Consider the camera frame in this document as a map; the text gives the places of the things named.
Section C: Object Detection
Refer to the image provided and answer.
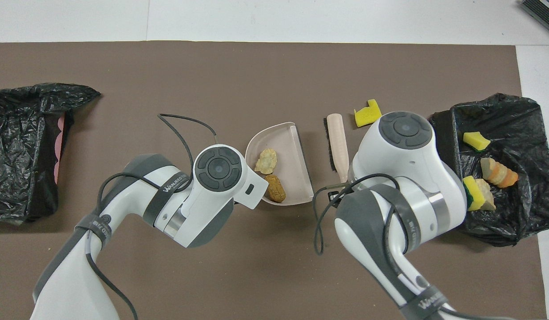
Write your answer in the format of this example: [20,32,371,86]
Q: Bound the dark ribbed panel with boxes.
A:
[520,0,549,38]

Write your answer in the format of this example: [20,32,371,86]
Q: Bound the brown table mat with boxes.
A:
[0,41,547,320]

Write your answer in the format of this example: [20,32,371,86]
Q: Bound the pale bread chunk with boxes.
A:
[255,148,278,175]
[475,179,497,211]

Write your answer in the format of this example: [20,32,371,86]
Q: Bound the large notched yellow sponge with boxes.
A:
[354,99,382,128]

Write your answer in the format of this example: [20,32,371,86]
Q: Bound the beige hand brush black bristles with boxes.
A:
[324,113,350,184]

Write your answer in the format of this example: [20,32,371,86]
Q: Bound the pink bin with black bag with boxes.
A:
[0,83,101,225]

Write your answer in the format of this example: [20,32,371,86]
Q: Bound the small yellow sponge piece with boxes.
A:
[463,176,485,212]
[462,132,491,152]

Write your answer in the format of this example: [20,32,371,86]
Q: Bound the black bag-lined trash bin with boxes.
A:
[428,93,549,247]

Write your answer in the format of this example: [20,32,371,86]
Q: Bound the beige plastic dustpan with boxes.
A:
[245,122,315,206]

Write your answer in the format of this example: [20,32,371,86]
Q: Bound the striped orange bread piece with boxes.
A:
[480,157,519,188]

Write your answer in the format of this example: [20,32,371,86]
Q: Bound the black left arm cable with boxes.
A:
[86,113,217,320]

